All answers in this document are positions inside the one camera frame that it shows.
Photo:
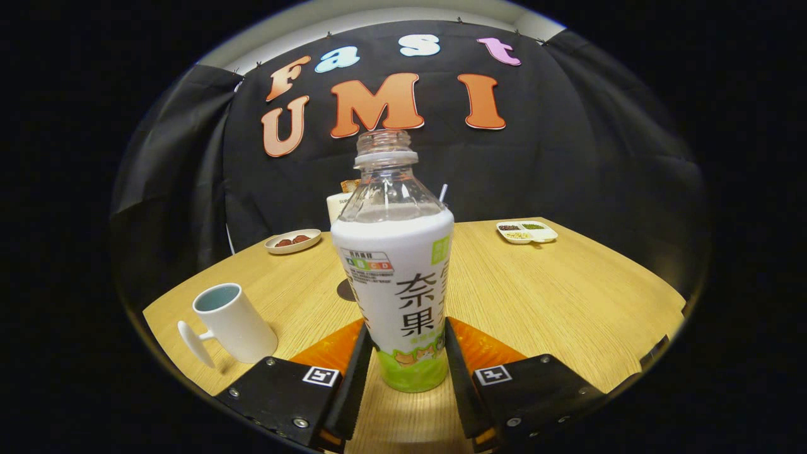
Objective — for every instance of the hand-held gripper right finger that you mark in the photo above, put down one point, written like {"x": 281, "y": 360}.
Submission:
{"x": 460, "y": 391}

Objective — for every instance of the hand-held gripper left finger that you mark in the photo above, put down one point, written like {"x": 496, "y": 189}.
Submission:
{"x": 353, "y": 391}

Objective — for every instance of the dark round coaster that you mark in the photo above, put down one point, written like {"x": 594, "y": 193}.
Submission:
{"x": 345, "y": 290}

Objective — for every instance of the clear juice bottle white label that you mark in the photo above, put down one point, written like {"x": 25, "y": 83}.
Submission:
{"x": 397, "y": 284}

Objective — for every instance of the wooden table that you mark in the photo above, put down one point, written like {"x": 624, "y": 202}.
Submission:
{"x": 536, "y": 296}

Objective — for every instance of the round plate with red snacks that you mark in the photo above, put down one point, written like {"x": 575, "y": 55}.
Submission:
{"x": 293, "y": 242}

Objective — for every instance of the divided white dish with beans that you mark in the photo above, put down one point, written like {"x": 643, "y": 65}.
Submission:
{"x": 526, "y": 232}

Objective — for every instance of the white toaster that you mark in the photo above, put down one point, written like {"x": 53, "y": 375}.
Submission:
{"x": 335, "y": 208}

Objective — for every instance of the bread slices in toaster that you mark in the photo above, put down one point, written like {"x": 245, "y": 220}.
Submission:
{"x": 350, "y": 186}

